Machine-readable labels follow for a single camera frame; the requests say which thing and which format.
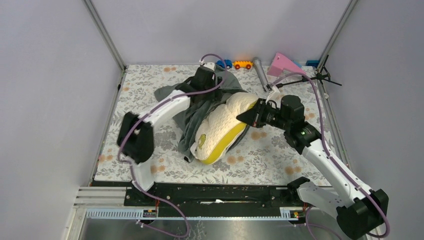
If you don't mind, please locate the grey microphone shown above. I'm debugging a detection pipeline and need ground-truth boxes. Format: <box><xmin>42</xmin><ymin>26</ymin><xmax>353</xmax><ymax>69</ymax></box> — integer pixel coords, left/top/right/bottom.
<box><xmin>252</xmin><ymin>57</ymin><xmax>270</xmax><ymax>93</ymax></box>

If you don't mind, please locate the yellow toy wagon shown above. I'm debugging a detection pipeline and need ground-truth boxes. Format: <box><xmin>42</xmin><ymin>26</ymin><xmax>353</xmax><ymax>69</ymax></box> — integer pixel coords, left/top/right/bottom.
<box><xmin>232</xmin><ymin>61</ymin><xmax>253</xmax><ymax>70</ymax></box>

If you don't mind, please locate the pink wedge block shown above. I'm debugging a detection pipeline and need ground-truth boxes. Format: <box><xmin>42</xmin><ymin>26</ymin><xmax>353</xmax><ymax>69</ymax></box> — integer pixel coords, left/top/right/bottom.
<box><xmin>267</xmin><ymin>52</ymin><xmax>306</xmax><ymax>77</ymax></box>

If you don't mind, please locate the black mini tripod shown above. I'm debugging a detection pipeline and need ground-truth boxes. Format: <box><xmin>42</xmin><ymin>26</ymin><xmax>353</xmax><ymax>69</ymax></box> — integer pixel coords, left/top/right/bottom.
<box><xmin>275</xmin><ymin>54</ymin><xmax>342</xmax><ymax>89</ymax></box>

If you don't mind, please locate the zebra and grey pillowcase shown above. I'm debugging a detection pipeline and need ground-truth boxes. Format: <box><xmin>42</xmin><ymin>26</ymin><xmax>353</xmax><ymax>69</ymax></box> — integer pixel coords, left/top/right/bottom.
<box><xmin>173</xmin><ymin>66</ymin><xmax>245</xmax><ymax>163</ymax></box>

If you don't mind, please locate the blue block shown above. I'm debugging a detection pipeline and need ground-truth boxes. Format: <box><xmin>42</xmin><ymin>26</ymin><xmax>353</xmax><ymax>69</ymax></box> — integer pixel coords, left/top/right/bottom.
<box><xmin>305</xmin><ymin>60</ymin><xmax>320</xmax><ymax>68</ymax></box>

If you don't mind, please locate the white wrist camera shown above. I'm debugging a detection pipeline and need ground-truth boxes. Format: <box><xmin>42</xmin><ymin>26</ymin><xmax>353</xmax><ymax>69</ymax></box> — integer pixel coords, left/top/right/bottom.
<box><xmin>201</xmin><ymin>62</ymin><xmax>216</xmax><ymax>72</ymax></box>
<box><xmin>265</xmin><ymin>84</ymin><xmax>281</xmax><ymax>103</ymax></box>

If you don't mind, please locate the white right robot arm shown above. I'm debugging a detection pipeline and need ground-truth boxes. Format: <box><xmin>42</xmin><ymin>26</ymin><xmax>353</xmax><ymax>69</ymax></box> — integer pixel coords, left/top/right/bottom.
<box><xmin>236</xmin><ymin>95</ymin><xmax>389</xmax><ymax>240</ymax></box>

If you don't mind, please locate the blue toy car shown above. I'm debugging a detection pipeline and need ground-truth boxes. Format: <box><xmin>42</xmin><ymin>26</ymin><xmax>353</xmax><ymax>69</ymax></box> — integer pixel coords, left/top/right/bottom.
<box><xmin>215</xmin><ymin>59</ymin><xmax>233</xmax><ymax>70</ymax></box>

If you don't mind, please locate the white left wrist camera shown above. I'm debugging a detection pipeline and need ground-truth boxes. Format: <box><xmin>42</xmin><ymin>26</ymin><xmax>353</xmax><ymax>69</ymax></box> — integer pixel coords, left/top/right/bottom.
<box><xmin>201</xmin><ymin>62</ymin><xmax>216</xmax><ymax>72</ymax></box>

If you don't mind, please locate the white and yellow pillow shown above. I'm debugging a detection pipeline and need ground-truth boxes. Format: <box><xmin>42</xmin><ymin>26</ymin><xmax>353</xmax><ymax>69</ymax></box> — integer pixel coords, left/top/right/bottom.
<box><xmin>190</xmin><ymin>92</ymin><xmax>259</xmax><ymax>165</ymax></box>

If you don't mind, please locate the floral patterned table mat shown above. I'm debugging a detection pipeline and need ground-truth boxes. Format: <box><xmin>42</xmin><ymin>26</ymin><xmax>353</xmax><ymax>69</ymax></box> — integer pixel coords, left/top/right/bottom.
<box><xmin>94</xmin><ymin>65</ymin><xmax>329</xmax><ymax>186</ymax></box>

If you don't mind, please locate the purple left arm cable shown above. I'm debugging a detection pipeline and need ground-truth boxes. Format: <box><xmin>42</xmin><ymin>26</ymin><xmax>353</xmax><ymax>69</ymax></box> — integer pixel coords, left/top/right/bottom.
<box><xmin>116</xmin><ymin>53</ymin><xmax>230</xmax><ymax>239</ymax></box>

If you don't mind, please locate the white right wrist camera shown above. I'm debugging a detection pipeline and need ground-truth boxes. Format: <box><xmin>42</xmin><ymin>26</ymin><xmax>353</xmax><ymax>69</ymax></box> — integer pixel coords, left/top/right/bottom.
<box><xmin>265</xmin><ymin>84</ymin><xmax>281</xmax><ymax>103</ymax></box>

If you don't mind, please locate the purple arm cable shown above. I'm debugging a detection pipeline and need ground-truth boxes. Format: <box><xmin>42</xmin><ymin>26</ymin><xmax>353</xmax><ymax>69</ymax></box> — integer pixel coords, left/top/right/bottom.
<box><xmin>116</xmin><ymin>53</ymin><xmax>230</xmax><ymax>239</ymax></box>
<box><xmin>271</xmin><ymin>72</ymin><xmax>391</xmax><ymax>239</ymax></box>

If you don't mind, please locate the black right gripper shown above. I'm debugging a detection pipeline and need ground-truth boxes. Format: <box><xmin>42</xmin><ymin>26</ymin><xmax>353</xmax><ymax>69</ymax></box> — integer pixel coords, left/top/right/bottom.
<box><xmin>236</xmin><ymin>98</ymin><xmax>291</xmax><ymax>131</ymax></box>

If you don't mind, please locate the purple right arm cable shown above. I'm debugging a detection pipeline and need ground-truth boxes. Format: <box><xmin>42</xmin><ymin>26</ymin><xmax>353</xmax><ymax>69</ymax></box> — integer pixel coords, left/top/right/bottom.
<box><xmin>271</xmin><ymin>72</ymin><xmax>391</xmax><ymax>239</ymax></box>

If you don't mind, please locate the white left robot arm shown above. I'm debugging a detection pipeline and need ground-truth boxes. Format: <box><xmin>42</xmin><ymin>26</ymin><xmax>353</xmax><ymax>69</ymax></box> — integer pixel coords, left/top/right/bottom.
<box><xmin>116</xmin><ymin>62</ymin><xmax>222</xmax><ymax>206</ymax></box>

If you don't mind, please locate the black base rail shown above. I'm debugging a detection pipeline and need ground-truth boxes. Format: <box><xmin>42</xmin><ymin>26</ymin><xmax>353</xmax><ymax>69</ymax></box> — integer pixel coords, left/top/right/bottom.
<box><xmin>124</xmin><ymin>183</ymin><xmax>305</xmax><ymax>218</ymax></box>

